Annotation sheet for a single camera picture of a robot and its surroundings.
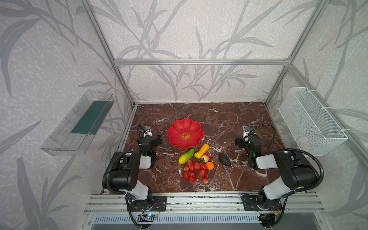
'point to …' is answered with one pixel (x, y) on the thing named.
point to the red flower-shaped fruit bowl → (185, 133)
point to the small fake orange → (210, 165)
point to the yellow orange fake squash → (203, 150)
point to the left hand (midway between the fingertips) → (152, 129)
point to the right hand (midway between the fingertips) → (244, 129)
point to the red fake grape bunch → (195, 170)
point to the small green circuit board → (146, 217)
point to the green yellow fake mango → (186, 156)
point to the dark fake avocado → (224, 159)
